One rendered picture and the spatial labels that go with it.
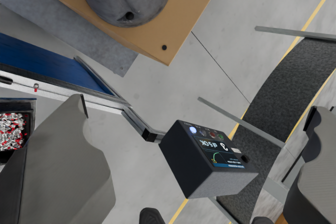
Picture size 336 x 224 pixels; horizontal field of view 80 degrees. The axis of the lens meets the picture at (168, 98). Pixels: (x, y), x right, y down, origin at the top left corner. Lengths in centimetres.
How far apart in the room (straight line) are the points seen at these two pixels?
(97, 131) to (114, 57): 133
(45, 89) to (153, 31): 41
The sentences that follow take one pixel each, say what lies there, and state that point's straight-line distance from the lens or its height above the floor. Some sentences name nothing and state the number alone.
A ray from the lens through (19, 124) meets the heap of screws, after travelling 73.
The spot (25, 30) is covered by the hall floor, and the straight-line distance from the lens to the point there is 150.
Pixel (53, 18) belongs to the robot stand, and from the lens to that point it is 49.
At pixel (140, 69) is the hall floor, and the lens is 173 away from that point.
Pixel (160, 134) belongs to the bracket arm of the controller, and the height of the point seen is 105.
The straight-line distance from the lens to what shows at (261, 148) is 188.
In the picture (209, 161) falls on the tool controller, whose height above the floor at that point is 123.
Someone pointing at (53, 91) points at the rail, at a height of 85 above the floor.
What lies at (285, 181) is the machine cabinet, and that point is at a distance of 623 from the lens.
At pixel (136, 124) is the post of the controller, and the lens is 67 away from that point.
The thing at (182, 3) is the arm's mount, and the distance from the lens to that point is 38.
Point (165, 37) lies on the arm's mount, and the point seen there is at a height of 119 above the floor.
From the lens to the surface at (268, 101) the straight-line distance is 192.
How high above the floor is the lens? 149
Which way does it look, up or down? 49 degrees down
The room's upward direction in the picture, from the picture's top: 124 degrees clockwise
